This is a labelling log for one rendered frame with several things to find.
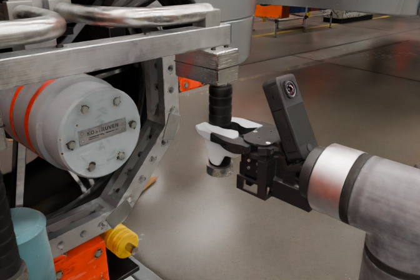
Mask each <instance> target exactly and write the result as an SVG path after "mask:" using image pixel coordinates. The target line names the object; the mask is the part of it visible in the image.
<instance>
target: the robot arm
mask: <svg viewBox="0 0 420 280"><path fill-rule="evenodd" d="M262 88H263V90H264V93H265V96H266V99H267V102H268V104H269V108H270V110H271V114H272V116H273V119H274V122H275V125H273V124H270V123H268V122H263V121H257V120H253V119H242V118H238V117H232V120H231V122H232V128H231V129H223V128H220V127H219V126H213V125H211V124H209V123H208V122H203V123H201V124H198V125H196V131H197V132H198V133H199V134H200V135H201V136H202V137H203V138H204V139H205V142H206V147H207V153H208V156H209V160H210V161H211V163H213V164H214V165H217V166H218V165H220V164H221V163H222V161H223V159H224V157H225V156H228V157H230V158H236V157H238V156H239V155H240V154H241V161H240V164H239V174H237V183H236V188H238V189H240V190H242V191H244V192H247V193H249V194H251V195H253V196H256V197H257V198H259V199H262V200H264V201H266V200H267V199H269V198H270V197H275V198H278V199H280V200H282V201H284V202H286V203H289V204H291V205H293V206H296V207H297V208H300V209H302V210H304V211H307V212H310V211H312V210H313V209H314V210H316V211H319V212H320V213H323V214H325V215H327V216H330V217H332V218H334V219H337V220H339V221H341V222H344V223H346V224H348V225H350V226H353V227H355V228H358V229H360V230H362V231H364V232H366V236H365V242H364V249H363V253H362V261H361V268H360V273H359V280H420V169H418V168H415V167H411V166H408V165H405V164H401V163H398V162H395V161H391V160H388V159H384V158H382V157H379V156H374V155H372V154H368V153H366V152H362V151H359V150H356V149H353V148H350V147H346V146H342V145H340V144H336V143H334V144H331V145H329V146H328V147H322V146H318V143H317V141H316V138H315V135H314V132H313V129H312V126H311V123H310V121H309V118H308V114H307V112H306V108H305V107H304V103H303V100H302V97H301V94H300V92H299V89H298V85H297V83H296V80H295V77H294V75H293V74H284V75H282V76H278V77H274V78H272V79H270V80H267V81H266V82H264V84H263V85H262ZM244 179H245V180H246V184H247V185H248V186H252V185H253V184H256V185H257V193H255V192H252V191H250V190H248V189H246V188H244ZM268 188H269V191H268ZM267 191H268V194H267Z"/></svg>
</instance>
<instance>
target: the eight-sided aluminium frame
mask: <svg viewBox="0 0 420 280"><path fill-rule="evenodd" d="M174 60H175V55H172V56H166V57H161V58H157V59H152V60H148V61H144V73H145V84H146V104H147V120H146V122H145V124H144V126H143V127H142V129H141V130H140V133H139V138H138V140H137V144H136V147H135V148H134V151H133V152H132V154H131V155H130V157H129V158H128V159H127V161H126V162H125V163H124V164H123V165H122V166H121V167H119V168H118V169H117V170H116V171H115V173H114V174H113V175H112V178H111V179H110V181H109V182H108V184H107V186H106V187H105V189H104V191H103V192H102V194H101V195H100V196H99V197H98V198H97V199H94V200H92V201H90V202H87V203H86V204H83V205H81V206H79V207H76V208H74V209H72V210H70V211H68V212H65V213H63V214H61V215H59V216H56V217H54V218H52V219H50V220H48V221H46V231H47V236H48V239H49V244H50V247H51V252H52V258H53V259H54V258H56V257H58V256H60V255H61V254H63V253H65V252H67V251H69V250H71V249H73V248H75V247H76V246H78V245H80V244H82V243H85V242H86V241H88V240H90V239H92V238H94V237H96V236H98V235H100V234H101V233H103V232H105V231H107V230H109V229H111V228H112V229H114V228H115V227H116V226H117V225H118V224H121V223H123V222H124V221H125V220H126V218H127V216H128V214H129V213H130V212H131V211H132V210H133V206H134V204H135V203H136V201H137V200H138V197H139V196H140V194H141V193H142V191H143V189H144V187H145V186H146V184H147V183H148V181H149V179H150V177H151V176H152V174H153V172H154V170H155V169H156V167H157V165H158V164H159V162H160V160H161V159H162V157H163V155H164V153H165V152H166V150H167V148H168V147H169V145H170V143H171V141H172V140H174V139H175V136H176V133H177V132H178V130H179V120H180V117H181V115H179V90H178V76H176V62H175V61H174Z"/></svg>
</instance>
